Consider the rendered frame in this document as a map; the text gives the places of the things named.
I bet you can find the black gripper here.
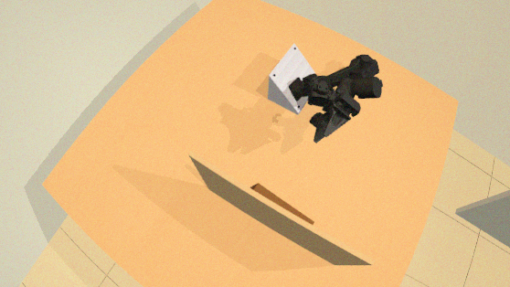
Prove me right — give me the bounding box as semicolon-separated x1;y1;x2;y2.
310;89;361;143

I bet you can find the brown picture frame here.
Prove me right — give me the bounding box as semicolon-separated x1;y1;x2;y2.
250;183;314;225

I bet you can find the tan flat rectangular board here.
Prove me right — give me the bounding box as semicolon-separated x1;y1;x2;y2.
188;151;375;266

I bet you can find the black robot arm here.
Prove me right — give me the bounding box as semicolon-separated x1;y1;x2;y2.
289;54;383;112

